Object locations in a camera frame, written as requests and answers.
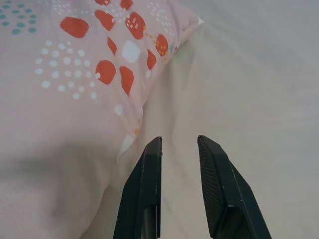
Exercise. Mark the pink patterned pillow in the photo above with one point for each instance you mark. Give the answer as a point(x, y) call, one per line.
point(49, 124)

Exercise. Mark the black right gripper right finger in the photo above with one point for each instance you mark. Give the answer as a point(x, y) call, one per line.
point(224, 199)

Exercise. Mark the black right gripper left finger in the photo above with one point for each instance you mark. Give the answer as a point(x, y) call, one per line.
point(139, 199)

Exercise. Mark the cream sheeted bed mattress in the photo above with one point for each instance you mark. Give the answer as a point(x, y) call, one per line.
point(249, 99)

